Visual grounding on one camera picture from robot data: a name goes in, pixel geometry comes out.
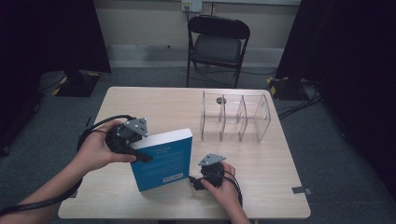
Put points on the person's right hand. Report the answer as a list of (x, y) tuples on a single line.
[(225, 193)]

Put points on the clear acrylic book rack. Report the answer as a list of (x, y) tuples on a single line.
[(233, 124)]

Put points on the black round sticker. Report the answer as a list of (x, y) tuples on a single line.
[(221, 100)]

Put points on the black folding chair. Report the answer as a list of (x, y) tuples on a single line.
[(216, 48)]

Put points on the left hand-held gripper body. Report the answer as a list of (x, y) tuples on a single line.
[(135, 126)]

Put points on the small dark floor tape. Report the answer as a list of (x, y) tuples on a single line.
[(88, 121)]

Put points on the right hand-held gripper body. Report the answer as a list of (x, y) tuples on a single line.
[(213, 169)]

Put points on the black curtain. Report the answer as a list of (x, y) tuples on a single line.
[(46, 46), (351, 62)]

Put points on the person's left hand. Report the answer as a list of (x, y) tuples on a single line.
[(93, 149)]

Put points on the blue book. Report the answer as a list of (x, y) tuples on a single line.
[(166, 161)]

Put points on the white wall socket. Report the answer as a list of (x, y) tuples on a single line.
[(191, 5)]

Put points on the grey tape strip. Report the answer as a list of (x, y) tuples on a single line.
[(301, 190), (74, 194)]

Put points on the black stand base yellow tape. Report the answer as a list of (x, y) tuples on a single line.
[(76, 85), (286, 88)]

